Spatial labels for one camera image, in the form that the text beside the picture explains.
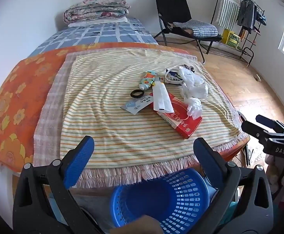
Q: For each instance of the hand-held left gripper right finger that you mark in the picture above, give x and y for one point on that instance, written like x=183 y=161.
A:
x=206 y=157

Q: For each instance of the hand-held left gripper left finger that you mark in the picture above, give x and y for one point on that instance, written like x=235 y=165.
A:
x=81 y=156

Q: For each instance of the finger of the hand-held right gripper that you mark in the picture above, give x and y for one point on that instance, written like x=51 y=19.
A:
x=253 y=129
x=266 y=121

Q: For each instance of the red box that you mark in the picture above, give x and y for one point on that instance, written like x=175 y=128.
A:
x=181 y=120

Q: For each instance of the white tissue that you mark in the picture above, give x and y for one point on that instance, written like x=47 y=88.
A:
x=193 y=107

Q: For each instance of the blue plastic basket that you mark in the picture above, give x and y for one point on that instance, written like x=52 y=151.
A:
x=161 y=195

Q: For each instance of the white and blue sachet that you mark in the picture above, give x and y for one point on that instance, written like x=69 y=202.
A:
x=134 y=106

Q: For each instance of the white long packet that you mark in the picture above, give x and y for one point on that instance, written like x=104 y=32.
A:
x=161 y=97

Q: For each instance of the white plastic bag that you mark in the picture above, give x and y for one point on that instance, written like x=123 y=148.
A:
x=193 y=82

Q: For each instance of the person's right hand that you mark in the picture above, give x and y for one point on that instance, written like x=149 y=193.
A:
x=271 y=168

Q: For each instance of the yellow striped cloth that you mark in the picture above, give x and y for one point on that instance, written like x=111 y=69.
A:
x=102 y=117

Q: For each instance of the black clothes rack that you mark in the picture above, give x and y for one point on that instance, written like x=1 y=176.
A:
x=250 y=46

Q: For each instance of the white and blue wristband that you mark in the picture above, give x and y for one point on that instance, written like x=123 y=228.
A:
x=167 y=78

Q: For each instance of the yellow plastic crate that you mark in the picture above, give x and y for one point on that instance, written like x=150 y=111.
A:
x=231 y=38

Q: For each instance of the orange floral blanket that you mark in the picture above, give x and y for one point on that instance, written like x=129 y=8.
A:
x=17 y=90

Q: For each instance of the colourful printed tube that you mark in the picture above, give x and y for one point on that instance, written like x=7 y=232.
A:
x=146 y=79

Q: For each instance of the blue garment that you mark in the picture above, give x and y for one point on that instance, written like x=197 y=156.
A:
x=261 y=18

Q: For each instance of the blue checked cloth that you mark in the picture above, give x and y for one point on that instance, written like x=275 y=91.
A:
x=205 y=31

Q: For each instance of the dark grey jacket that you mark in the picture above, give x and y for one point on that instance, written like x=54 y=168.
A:
x=245 y=14

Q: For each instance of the green striped towel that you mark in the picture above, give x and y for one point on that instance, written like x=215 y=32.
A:
x=228 y=7

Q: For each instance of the blue checked bed sheet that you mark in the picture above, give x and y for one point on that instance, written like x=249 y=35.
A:
x=95 y=35

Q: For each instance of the black folding chair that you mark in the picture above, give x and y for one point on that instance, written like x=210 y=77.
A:
x=173 y=7

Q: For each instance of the folded floral quilt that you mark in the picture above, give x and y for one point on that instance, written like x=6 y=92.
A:
x=95 y=9

